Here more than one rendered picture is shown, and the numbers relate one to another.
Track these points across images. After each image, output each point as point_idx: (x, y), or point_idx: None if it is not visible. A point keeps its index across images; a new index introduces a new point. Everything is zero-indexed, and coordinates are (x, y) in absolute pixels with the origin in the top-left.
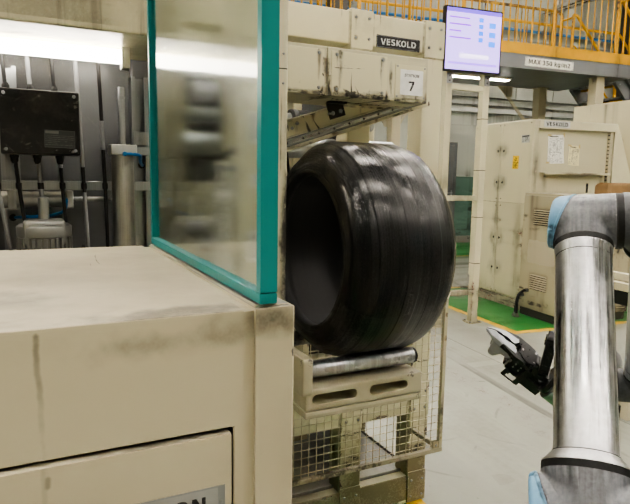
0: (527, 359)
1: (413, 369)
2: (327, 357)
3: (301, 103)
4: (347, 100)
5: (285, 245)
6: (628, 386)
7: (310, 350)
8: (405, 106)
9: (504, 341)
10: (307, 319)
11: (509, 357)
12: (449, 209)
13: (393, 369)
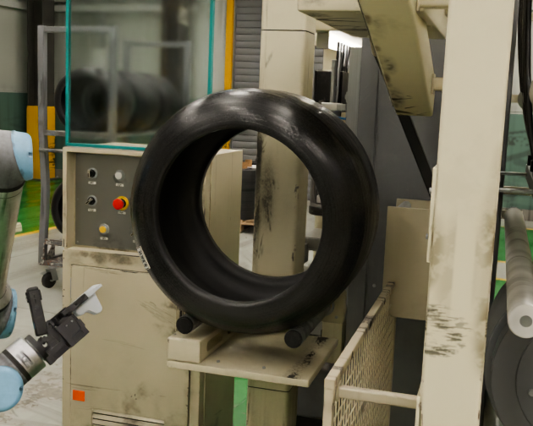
0: (56, 314)
1: (178, 336)
2: (370, 405)
3: (432, 30)
4: (356, 24)
5: (255, 186)
6: None
7: (374, 380)
8: (349, 12)
9: (80, 295)
10: (278, 278)
11: (75, 314)
12: (145, 156)
13: (194, 332)
